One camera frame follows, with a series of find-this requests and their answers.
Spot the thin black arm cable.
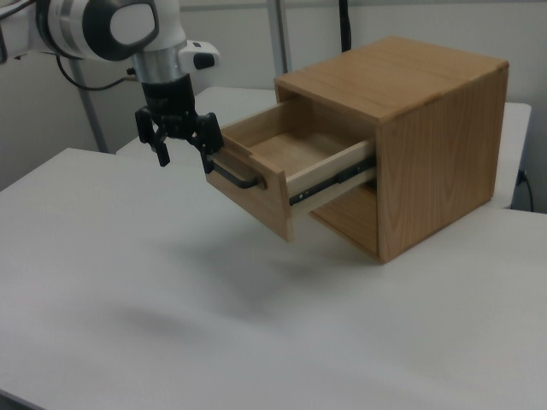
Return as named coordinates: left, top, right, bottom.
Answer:
left=56, top=56, right=138, bottom=91

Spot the wooden drawer with handle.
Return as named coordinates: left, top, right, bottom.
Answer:
left=205, top=94, right=378, bottom=242

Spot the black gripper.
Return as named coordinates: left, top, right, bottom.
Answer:
left=134, top=73, right=225, bottom=176

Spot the thick black hose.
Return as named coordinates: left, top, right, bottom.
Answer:
left=338, top=0, right=356, bottom=54

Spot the black power cable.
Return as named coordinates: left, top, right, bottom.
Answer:
left=516, top=169, right=536, bottom=212

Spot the grey metal frame post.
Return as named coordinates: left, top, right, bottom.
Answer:
left=266, top=0, right=294, bottom=75
left=69, top=56, right=109, bottom=154

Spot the wooden drawer cabinet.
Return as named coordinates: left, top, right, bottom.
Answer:
left=273, top=35, right=510, bottom=265

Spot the black drawer slide rail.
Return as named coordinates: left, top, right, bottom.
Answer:
left=289, top=155, right=378, bottom=207

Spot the black metal drawer handle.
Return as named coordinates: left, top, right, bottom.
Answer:
left=211, top=155, right=268, bottom=190

